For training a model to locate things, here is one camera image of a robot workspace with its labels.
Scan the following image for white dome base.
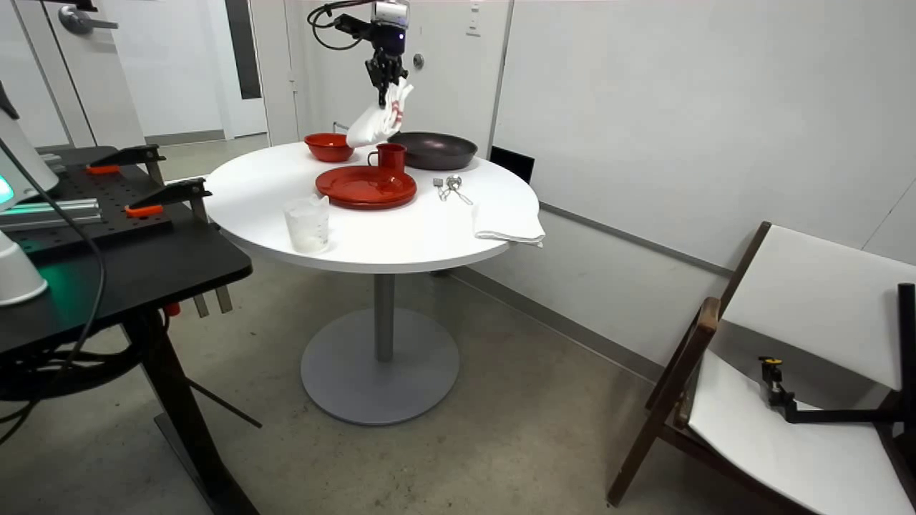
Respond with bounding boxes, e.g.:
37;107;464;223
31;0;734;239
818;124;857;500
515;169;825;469
0;230;51;309

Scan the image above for black desk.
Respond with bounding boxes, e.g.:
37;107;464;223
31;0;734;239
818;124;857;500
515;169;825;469
0;141;264;515

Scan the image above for black wall box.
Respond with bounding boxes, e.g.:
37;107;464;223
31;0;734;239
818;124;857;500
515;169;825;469
486;144;537;187

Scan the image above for grey angled panel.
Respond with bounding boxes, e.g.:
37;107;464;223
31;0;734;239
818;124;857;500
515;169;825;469
0;84;64;216

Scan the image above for wooden chair white cushions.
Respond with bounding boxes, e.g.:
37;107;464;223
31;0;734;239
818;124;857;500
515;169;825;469
608;222;916;515

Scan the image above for translucent plastic cup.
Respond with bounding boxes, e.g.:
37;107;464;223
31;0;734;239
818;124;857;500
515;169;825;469
280;194;334;256

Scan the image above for red plate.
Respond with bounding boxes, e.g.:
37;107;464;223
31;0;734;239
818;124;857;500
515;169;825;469
313;167;420;213

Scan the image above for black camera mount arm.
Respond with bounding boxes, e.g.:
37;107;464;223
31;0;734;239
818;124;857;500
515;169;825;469
756;282;916;480

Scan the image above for round white pedestal table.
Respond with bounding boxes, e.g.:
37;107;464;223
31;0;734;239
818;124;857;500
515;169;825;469
204;137;543;430

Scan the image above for black frying pan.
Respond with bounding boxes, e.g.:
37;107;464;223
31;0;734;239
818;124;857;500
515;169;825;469
386;130;482;176

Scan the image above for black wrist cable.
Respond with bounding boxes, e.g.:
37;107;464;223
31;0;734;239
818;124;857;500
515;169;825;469
307;0;371;56

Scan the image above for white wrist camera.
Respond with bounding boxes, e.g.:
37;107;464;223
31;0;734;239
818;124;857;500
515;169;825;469
371;0;413;27

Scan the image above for plain white folded napkin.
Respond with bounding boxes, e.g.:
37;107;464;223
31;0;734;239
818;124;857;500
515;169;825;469
470;181;550;253

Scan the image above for large black orange clamp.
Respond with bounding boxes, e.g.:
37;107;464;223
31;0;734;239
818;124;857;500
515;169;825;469
124;176;235;320

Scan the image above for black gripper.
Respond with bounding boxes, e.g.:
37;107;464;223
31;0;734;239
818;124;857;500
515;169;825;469
364;21;410;110

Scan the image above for metal spoon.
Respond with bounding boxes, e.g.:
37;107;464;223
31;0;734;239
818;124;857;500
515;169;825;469
444;173;474;207

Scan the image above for white cloth with red print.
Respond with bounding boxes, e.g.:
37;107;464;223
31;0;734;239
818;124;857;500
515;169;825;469
344;78;416;153

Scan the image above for small black orange clamp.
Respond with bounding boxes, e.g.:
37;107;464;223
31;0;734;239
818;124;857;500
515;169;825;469
84;141;168;187

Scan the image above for metal door handle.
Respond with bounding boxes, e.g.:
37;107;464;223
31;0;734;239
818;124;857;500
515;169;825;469
55;0;120;38

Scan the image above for red bowl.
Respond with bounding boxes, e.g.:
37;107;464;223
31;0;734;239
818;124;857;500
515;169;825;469
304;133;356;167

